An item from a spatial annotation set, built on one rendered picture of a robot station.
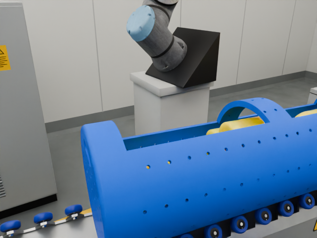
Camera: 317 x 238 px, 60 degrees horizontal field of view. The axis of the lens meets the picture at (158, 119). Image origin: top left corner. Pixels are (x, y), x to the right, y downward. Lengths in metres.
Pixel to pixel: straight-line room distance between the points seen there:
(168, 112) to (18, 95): 1.02
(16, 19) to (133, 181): 1.50
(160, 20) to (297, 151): 0.84
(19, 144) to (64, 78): 1.40
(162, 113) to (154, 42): 0.33
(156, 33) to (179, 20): 2.54
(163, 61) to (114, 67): 2.14
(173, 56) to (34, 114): 1.06
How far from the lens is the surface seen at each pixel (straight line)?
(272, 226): 0.83
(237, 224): 0.74
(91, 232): 0.78
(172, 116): 1.34
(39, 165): 2.16
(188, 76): 1.26
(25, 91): 1.94
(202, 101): 1.43
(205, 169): 0.56
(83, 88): 3.38
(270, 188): 0.67
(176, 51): 1.33
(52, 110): 3.37
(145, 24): 1.23
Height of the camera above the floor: 1.48
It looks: 24 degrees down
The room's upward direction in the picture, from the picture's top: straight up
